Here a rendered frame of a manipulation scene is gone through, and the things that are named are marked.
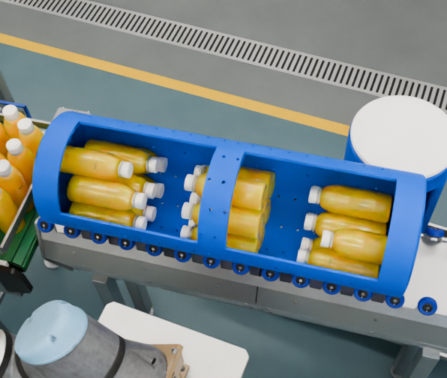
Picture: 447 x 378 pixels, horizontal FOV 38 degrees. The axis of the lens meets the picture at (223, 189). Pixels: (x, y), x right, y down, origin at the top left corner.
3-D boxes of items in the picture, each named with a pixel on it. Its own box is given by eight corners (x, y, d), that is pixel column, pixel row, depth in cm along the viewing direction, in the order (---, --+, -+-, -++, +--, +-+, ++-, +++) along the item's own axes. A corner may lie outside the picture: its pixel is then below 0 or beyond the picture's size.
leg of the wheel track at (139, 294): (151, 321, 257) (122, 245, 205) (136, 318, 258) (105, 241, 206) (155, 307, 260) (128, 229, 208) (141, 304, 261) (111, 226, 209)
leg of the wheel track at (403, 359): (405, 381, 240) (445, 315, 187) (389, 377, 241) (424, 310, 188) (406, 366, 243) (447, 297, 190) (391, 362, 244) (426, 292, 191)
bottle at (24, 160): (45, 172, 188) (27, 135, 174) (46, 191, 184) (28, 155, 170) (22, 176, 188) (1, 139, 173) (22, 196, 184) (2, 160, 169)
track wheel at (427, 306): (439, 301, 151) (439, 298, 153) (419, 298, 152) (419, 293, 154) (435, 319, 153) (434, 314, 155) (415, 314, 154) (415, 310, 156)
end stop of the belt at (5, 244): (6, 253, 168) (2, 247, 166) (3, 253, 169) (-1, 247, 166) (65, 133, 189) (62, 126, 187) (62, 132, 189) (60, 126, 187)
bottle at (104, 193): (65, 205, 159) (132, 218, 156) (66, 178, 156) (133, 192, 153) (77, 195, 165) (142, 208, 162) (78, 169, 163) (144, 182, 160)
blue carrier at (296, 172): (394, 315, 155) (418, 269, 130) (55, 240, 171) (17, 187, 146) (409, 210, 168) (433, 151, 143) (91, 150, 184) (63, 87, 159)
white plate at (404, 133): (340, 100, 179) (340, 103, 180) (364, 184, 164) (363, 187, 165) (440, 88, 180) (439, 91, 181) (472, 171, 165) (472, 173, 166)
